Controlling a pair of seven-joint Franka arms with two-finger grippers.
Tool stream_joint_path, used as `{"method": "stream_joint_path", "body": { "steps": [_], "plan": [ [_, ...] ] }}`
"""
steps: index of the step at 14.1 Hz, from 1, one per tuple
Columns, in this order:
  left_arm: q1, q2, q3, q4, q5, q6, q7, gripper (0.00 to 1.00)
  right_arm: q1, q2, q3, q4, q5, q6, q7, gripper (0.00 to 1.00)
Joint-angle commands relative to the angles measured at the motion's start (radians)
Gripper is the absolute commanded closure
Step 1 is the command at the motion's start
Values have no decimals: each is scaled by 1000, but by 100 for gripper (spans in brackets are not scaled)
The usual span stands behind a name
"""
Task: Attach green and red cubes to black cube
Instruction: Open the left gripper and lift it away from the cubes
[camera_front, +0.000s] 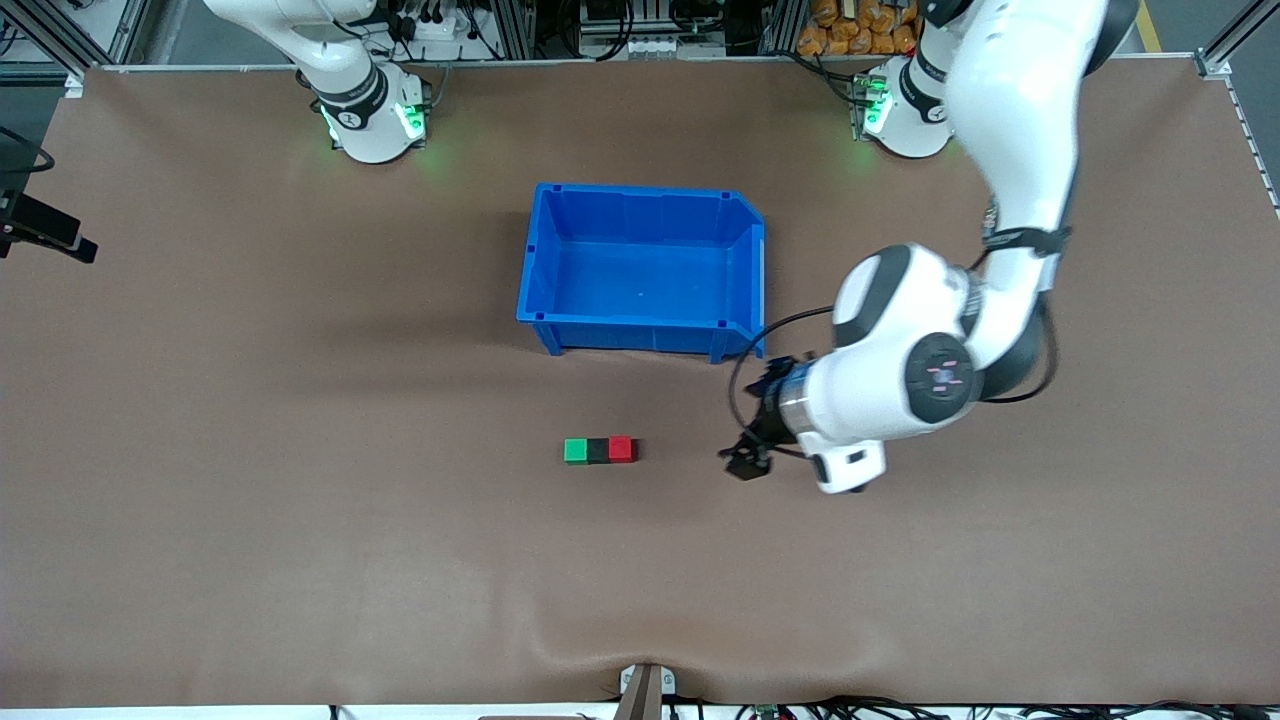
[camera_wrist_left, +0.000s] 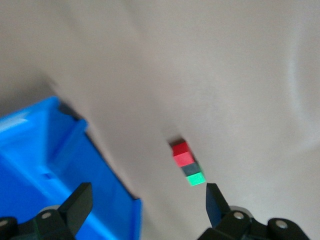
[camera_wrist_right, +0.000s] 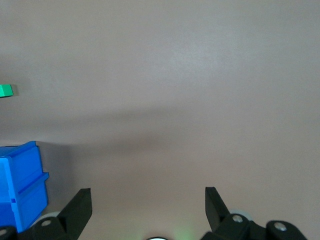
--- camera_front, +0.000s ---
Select aluminium frame profile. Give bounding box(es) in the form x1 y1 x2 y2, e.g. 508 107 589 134
0 0 153 77
1195 0 1280 80

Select grey metal camera bracket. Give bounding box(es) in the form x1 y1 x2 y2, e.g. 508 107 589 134
618 662 677 720

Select brown table mat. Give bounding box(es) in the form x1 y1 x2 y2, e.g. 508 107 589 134
0 55 1280 707

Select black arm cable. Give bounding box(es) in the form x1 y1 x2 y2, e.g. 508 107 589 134
0 125 55 175
727 200 1063 464

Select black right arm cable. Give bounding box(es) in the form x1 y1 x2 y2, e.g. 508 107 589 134
0 125 55 175

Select white power strip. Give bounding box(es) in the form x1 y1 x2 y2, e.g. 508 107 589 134
398 8 488 47

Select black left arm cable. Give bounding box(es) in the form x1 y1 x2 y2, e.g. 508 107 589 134
727 200 1063 464

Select orange snack bags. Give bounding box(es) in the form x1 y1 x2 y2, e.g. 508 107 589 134
797 0 922 58

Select blue plastic storage bin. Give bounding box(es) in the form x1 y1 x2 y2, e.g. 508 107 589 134
516 182 767 365

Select black cable bundle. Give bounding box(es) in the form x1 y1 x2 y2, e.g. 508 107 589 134
735 695 1280 720

